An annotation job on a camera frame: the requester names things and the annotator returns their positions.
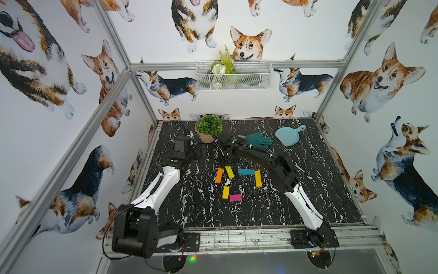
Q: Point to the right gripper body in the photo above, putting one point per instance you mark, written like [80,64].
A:
[224,160]

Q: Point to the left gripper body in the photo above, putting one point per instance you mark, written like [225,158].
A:
[191,152]

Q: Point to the yellow long block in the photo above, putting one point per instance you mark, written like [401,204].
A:
[230,172]
[258,180]

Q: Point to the cyan long block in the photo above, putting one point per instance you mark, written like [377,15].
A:
[246,172]

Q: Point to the orange long block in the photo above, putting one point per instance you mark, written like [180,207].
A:
[219,175]

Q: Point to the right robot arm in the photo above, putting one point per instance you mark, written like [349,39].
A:
[284,179]

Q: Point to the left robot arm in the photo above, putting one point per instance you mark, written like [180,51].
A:
[136,230]

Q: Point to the teal rubber glove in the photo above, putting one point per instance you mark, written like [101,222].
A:
[259,141]

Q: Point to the green potted plant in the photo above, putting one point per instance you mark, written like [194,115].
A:
[209,127]

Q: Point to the small yellow block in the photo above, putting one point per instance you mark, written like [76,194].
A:
[225,193]

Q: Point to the magenta block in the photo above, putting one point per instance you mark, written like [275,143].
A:
[235,198]

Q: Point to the light blue dustpan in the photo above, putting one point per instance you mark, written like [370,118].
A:
[289,136]

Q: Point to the fern and white flower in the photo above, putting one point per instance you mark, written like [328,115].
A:
[223,70]

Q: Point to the white wire basket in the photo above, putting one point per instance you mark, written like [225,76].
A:
[245,75]

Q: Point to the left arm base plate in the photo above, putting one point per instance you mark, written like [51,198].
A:
[187,242]

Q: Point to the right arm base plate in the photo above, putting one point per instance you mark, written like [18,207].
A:
[306,239]

